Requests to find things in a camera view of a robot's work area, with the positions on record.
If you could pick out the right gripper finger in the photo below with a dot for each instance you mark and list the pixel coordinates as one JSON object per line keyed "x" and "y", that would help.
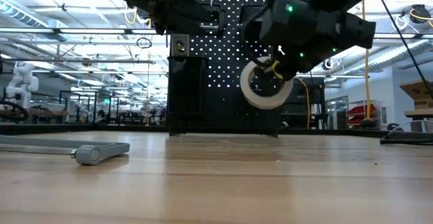
{"x": 270, "y": 76}

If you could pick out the white tape roll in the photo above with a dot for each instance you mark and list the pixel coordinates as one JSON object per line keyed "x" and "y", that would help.
{"x": 267, "y": 103}

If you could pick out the small metal double hook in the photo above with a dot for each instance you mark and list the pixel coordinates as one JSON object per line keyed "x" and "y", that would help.
{"x": 256, "y": 87}

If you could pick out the small white ceiling reel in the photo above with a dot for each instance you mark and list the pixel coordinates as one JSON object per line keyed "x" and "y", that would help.
{"x": 326, "y": 64}

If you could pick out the black cabinet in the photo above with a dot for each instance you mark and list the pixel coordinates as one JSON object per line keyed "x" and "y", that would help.
{"x": 301, "y": 115}

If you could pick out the black perforated pegboard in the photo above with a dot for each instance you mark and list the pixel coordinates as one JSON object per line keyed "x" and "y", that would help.
{"x": 223, "y": 115}

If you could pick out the tall black pegboard bin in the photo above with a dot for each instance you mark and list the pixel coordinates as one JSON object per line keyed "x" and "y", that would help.
{"x": 187, "y": 88}

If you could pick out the red storage bins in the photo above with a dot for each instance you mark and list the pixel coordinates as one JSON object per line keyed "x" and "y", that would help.
{"x": 362, "y": 112}

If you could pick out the black round floor weight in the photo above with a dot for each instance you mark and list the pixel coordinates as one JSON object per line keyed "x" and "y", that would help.
{"x": 367, "y": 123}

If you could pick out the cardboard box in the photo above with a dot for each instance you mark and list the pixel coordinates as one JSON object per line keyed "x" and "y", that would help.
{"x": 419, "y": 93}

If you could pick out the black rounded chair back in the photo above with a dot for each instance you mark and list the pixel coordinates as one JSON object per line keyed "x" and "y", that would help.
{"x": 394, "y": 127}

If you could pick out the white robot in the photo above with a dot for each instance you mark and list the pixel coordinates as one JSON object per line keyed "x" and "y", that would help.
{"x": 22, "y": 85}

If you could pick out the black wheel hoop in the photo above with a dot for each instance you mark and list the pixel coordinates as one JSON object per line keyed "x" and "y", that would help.
{"x": 13, "y": 115}

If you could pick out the black aluminium table frame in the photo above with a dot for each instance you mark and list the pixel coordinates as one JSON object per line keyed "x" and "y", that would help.
{"x": 101, "y": 128}

